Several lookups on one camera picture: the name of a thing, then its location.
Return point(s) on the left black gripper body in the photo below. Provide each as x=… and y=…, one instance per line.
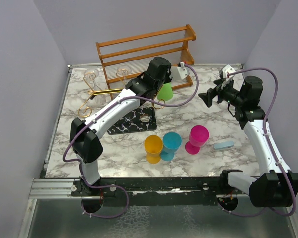
x=168, y=78

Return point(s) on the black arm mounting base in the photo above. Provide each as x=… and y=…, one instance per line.
x=153, y=191

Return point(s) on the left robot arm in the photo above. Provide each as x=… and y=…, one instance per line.
x=85, y=134

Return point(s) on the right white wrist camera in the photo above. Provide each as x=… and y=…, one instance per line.
x=225, y=75

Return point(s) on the green plastic wine glass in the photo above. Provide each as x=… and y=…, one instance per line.
x=165, y=93

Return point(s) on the yellow plastic wine glass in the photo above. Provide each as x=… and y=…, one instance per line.
x=153, y=147

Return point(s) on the pink plastic wine glass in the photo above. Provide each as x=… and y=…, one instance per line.
x=197, y=138

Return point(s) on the clear short wine glass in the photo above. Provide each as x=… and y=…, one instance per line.
x=122, y=73

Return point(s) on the clear tall wine glass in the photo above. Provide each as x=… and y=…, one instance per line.
x=90, y=76

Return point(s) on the orange wooden shelf rack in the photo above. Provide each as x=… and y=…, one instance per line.
x=137, y=51

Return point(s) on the blue plastic wine glass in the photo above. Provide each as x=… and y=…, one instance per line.
x=171, y=143

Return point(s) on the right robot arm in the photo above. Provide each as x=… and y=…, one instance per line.
x=277, y=185

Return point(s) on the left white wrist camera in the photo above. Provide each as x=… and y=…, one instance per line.
x=179, y=72

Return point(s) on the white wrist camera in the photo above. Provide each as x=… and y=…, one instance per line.
x=225, y=75
x=179, y=72

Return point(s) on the light blue small block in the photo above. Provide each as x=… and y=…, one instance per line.
x=223, y=145

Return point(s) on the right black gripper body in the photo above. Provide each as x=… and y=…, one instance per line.
x=229, y=94

